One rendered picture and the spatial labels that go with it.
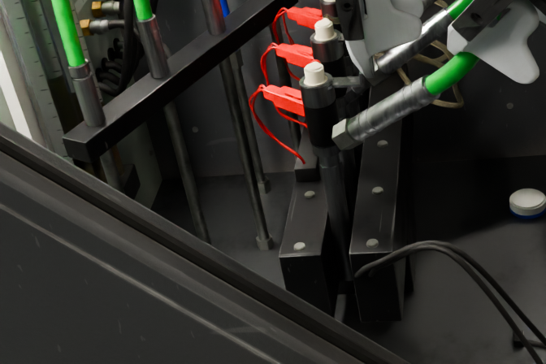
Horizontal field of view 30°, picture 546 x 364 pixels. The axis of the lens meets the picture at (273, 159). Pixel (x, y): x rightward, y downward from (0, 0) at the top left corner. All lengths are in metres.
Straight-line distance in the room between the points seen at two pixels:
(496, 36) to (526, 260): 0.51
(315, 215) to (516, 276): 0.24
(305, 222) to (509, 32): 0.37
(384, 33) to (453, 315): 0.35
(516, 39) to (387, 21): 0.20
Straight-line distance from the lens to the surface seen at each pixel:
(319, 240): 0.90
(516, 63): 0.62
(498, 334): 1.01
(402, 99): 0.70
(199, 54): 0.98
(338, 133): 0.74
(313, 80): 0.83
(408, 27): 0.79
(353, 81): 0.84
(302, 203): 0.95
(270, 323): 0.54
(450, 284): 1.07
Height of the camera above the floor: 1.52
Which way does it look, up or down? 32 degrees down
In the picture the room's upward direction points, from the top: 12 degrees counter-clockwise
